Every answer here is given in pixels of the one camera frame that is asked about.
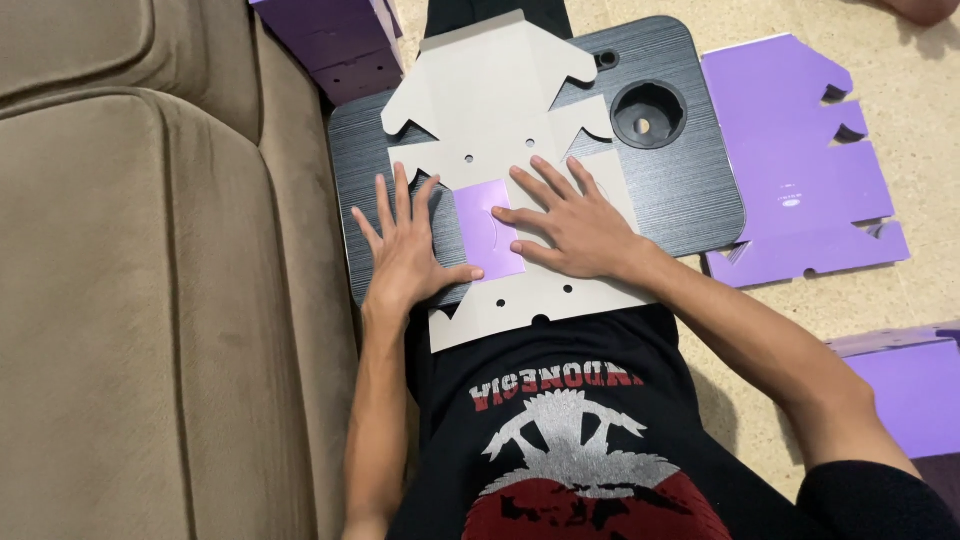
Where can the person's right hand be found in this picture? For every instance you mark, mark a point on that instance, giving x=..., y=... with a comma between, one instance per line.
x=589, y=236

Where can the person's left hand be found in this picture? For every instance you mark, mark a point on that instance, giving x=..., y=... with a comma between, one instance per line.
x=405, y=262

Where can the grey cardboard box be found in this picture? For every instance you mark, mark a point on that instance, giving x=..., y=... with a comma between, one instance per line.
x=487, y=97

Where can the black lap tray table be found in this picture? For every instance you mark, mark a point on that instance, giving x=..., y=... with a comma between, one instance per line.
x=675, y=195

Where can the person's black printed t-shirt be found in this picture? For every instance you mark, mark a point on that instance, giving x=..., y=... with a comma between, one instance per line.
x=570, y=435

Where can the purple flat cardboard box blank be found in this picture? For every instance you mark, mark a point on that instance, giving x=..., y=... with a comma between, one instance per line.
x=795, y=172

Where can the purple folded box with holes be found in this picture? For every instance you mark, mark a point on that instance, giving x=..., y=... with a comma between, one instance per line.
x=337, y=45

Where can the person's black trousers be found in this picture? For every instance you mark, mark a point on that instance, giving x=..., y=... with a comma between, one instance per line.
x=487, y=13

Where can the beige fabric sofa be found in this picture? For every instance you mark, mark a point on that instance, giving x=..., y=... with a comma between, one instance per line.
x=150, y=285

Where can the purple folded cardboard box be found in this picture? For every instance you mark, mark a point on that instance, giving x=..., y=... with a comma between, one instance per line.
x=911, y=390

